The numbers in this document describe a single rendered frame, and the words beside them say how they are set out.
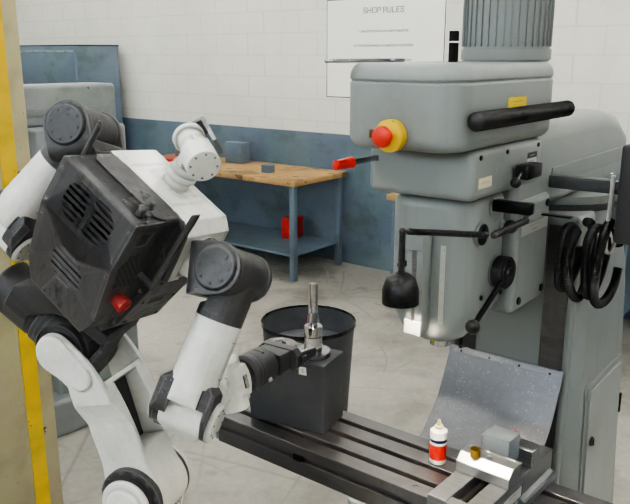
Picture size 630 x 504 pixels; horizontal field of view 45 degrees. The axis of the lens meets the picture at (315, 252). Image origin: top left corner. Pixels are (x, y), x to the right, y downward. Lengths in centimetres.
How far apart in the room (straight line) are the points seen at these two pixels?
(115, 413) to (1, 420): 147
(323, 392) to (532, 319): 57
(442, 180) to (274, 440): 85
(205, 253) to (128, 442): 50
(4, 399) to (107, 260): 176
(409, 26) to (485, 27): 483
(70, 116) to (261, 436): 95
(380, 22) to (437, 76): 535
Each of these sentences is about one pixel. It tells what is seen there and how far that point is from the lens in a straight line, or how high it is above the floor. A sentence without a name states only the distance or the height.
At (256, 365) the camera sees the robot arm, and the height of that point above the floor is 123.
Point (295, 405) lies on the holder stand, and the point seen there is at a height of 103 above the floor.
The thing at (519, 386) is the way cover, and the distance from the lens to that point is 207.
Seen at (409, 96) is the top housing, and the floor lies 183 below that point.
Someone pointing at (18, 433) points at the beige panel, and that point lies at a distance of 314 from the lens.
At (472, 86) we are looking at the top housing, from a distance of 140.
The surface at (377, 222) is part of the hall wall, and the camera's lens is 685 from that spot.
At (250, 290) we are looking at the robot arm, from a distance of 139.
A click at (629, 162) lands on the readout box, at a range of 169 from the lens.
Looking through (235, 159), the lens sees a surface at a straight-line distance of 742.
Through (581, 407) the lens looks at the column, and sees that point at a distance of 212.
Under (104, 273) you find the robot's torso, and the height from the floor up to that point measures 154.
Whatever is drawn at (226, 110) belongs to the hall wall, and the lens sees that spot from 790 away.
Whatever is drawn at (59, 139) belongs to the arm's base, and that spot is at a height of 175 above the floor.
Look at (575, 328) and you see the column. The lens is 202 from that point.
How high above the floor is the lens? 190
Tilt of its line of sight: 15 degrees down
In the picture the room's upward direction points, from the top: straight up
